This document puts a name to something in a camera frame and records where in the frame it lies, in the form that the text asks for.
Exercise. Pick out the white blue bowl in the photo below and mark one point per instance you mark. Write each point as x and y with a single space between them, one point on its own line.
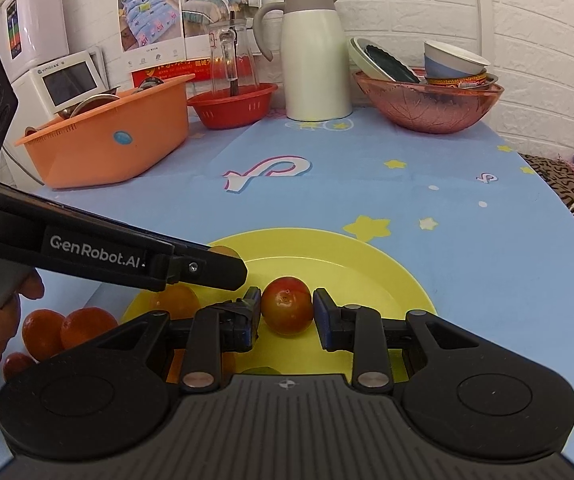
444 61

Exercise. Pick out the metal dish in basket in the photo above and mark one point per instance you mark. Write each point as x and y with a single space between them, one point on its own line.
93 102

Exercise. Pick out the yellow plastic plate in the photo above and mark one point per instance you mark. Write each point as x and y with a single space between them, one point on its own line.
352 271

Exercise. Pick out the blue patterned tablecloth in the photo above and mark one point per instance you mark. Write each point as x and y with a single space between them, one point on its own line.
489 241

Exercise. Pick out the dark red tomato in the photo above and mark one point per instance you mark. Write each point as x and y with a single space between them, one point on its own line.
286 306

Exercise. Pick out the white countertop appliance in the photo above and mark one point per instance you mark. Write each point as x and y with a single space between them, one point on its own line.
43 92

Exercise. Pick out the glass pitcher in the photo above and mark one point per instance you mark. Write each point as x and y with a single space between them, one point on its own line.
232 64

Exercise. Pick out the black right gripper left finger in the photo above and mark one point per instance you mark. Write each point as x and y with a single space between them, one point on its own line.
154 353

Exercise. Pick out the white thermos jug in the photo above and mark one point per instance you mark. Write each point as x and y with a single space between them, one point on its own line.
314 59

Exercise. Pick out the white water purifier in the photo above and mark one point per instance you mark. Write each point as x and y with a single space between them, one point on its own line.
32 32

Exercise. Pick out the copper pink bowl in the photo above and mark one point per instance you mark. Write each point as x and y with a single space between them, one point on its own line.
427 108

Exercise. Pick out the orange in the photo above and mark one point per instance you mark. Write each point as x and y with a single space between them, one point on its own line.
178 300
41 334
84 325

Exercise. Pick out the orange plastic basket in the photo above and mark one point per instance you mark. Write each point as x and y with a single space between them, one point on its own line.
114 142

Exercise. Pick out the white green bowl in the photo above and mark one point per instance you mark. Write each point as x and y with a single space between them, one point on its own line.
377 63

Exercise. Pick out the bedding poster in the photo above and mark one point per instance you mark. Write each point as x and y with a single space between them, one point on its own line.
169 38

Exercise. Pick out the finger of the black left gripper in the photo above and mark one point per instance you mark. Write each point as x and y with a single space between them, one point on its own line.
200 265

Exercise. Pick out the red orange fruit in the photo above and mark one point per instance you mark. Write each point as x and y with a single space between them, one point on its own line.
16 363

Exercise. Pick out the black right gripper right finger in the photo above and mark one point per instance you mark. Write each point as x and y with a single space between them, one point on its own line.
370 337

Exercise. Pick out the red plastic colander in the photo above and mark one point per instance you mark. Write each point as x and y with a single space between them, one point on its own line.
219 111

